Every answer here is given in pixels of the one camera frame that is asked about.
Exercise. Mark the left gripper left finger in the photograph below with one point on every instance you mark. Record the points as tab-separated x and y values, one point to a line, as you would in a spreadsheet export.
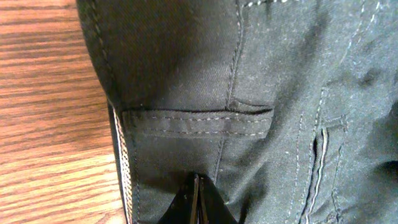
183	209

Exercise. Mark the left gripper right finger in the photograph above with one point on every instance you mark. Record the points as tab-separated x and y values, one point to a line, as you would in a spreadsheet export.
211	207

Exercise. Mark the dark green shorts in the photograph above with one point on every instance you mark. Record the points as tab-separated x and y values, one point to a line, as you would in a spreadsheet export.
289	107

